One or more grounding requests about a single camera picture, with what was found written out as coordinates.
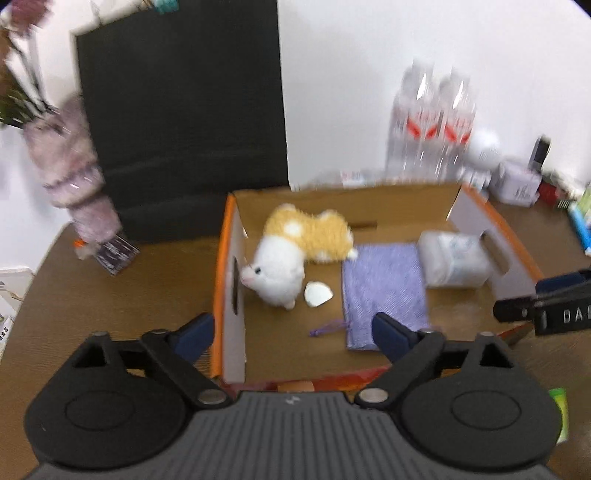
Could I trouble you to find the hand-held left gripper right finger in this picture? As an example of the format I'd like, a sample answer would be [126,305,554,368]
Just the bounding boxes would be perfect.
[353,312,515,409]

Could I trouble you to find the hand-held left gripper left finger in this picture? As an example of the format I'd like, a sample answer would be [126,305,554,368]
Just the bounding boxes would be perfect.
[69,313,234,409]

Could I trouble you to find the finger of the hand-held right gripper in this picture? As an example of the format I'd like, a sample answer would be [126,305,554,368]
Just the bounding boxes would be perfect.
[493,289,591,324]
[536,270,591,296]

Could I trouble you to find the purple cloth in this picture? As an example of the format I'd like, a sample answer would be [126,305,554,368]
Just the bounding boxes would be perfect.
[342,243,430,352]

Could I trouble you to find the orange cardboard box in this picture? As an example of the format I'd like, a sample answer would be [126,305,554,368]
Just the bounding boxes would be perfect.
[212,182,546,393]

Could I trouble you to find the blue and white tube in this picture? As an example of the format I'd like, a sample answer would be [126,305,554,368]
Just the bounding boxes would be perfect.
[568,203,591,254]

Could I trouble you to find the small white shell-shaped piece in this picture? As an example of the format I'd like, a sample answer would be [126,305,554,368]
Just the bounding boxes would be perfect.
[304,281,334,308]

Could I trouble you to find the clear plastic bag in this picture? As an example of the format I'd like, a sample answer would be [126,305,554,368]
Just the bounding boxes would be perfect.
[418,231,492,289]

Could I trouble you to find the red and black box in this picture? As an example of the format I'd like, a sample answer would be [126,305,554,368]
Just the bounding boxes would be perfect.
[538,182,573,208]

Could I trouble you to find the green packet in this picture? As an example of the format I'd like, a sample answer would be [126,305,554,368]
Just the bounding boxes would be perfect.
[549,388,568,444]

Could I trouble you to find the white and orange plush toy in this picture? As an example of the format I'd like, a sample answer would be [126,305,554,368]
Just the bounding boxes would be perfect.
[240,203,358,310]

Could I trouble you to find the small white box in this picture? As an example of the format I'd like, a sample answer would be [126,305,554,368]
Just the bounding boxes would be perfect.
[489,159,541,206]

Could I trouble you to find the dark printed card packet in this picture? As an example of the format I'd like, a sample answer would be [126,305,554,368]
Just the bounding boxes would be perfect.
[95,233,140,276]

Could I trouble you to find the black adapter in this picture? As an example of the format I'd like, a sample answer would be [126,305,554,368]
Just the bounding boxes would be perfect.
[529,136,552,171]

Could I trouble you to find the white round device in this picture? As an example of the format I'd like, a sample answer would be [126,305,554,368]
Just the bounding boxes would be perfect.
[464,129,502,169]

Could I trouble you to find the clear water bottle red label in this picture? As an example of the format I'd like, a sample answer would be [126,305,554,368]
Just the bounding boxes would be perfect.
[388,60,441,178]
[434,69,476,183]

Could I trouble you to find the white carton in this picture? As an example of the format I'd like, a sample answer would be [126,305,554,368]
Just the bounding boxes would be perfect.
[0,265,35,361]

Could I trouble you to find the pink stone vase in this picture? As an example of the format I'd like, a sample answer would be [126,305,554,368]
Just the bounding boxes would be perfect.
[23,95,123,243]

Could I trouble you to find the black chair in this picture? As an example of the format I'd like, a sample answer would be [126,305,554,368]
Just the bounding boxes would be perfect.
[74,0,289,243]

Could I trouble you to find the dried pink flowers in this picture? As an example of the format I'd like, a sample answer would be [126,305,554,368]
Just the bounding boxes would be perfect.
[0,0,61,130]

